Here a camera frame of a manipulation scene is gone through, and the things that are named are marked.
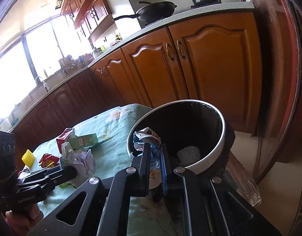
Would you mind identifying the silver snack wrapper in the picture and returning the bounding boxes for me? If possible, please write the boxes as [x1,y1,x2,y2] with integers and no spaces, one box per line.
[130,127,162,190]

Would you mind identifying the red drink carton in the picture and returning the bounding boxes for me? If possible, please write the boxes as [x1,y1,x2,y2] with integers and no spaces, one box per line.
[56,128,76,154]

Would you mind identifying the white rimmed black trash bin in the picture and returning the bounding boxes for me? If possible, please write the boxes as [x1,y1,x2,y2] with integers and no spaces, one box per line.
[127,100,235,176]

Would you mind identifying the wooden lower kitchen cabinets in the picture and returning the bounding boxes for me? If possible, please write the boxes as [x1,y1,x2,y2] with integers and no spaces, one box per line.
[13,11,262,155]

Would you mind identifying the white kitchen countertop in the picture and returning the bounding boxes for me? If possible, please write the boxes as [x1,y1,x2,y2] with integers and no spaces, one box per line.
[8,0,256,133]

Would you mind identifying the person's left hand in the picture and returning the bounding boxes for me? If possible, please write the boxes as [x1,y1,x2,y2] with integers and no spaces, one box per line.
[5,204,44,235]

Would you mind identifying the yellow foam fruit net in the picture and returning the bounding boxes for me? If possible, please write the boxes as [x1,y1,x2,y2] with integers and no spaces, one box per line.
[21,149,35,167]

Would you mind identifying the teal floral tablecloth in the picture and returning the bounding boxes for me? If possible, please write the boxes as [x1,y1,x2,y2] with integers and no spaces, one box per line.
[20,103,181,236]

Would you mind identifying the red yellow snack wrapper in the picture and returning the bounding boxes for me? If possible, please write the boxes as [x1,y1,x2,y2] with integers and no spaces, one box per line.
[39,153,59,168]

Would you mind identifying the green drink carton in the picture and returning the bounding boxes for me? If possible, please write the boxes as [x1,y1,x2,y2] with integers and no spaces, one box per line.
[68,134,98,149]

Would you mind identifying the red framed glass door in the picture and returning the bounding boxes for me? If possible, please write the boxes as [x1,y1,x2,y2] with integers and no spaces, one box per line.
[241,0,302,183]

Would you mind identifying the black wok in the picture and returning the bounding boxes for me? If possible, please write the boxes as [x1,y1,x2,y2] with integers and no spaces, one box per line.
[113,1,177,23]

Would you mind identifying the wooden upper wall cabinets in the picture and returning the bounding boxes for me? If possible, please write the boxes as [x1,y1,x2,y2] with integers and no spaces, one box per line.
[61,0,114,44]

